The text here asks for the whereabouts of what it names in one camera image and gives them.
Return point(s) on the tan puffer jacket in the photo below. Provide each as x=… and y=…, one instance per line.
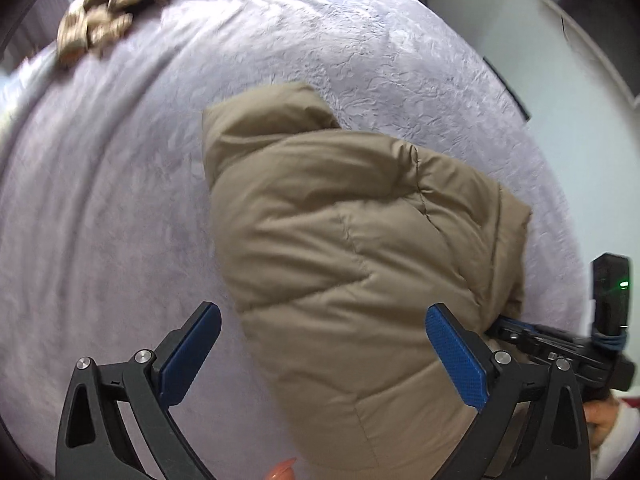
x=350, y=240

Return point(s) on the beige striped garment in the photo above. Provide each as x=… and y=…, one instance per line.
x=95, y=15

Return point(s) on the person's left hand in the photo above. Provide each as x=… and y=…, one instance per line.
x=282, y=469

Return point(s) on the black flat strip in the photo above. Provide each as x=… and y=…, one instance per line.
x=510, y=90

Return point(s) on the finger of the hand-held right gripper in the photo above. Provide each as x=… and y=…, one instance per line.
x=515, y=329

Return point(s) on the lavender quilted bedspread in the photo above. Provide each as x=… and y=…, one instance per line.
x=125, y=200

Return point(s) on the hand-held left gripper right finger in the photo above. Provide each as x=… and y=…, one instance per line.
x=457, y=355

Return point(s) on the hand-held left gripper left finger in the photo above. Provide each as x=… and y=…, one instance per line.
x=192, y=347

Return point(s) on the person's right forearm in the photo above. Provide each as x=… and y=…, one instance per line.
x=622, y=440

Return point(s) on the person's right hand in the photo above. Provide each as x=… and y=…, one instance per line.
x=602, y=427

